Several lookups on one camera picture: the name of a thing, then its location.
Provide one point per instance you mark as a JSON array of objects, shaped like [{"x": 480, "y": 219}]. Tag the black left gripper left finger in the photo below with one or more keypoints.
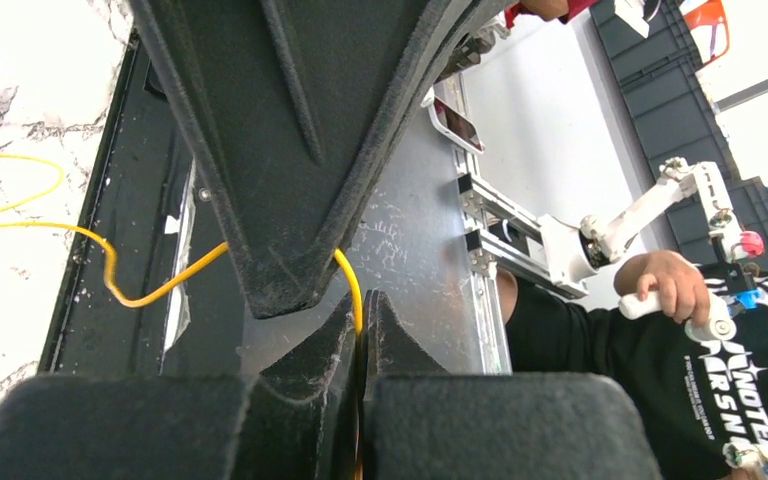
[{"x": 294, "y": 420}]

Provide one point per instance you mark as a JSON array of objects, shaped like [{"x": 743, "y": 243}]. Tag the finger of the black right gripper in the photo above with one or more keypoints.
[{"x": 291, "y": 110}]

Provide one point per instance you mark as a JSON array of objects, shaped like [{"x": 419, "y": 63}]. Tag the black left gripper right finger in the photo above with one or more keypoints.
[{"x": 422, "y": 422}]

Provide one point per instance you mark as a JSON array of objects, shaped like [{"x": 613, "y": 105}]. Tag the operator hand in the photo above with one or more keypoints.
[{"x": 680, "y": 285}]

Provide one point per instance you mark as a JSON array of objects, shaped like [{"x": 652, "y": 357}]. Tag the smartphone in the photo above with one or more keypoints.
[{"x": 452, "y": 125}]

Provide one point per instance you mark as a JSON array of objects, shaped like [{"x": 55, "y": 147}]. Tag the operator black shirt torso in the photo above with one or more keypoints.
[{"x": 693, "y": 398}]

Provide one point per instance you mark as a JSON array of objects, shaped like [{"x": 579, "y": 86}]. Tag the dark grey storage crates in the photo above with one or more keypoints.
[{"x": 669, "y": 111}]

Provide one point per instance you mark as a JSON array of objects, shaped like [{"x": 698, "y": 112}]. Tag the black front frame rail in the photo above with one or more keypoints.
[{"x": 147, "y": 199}]

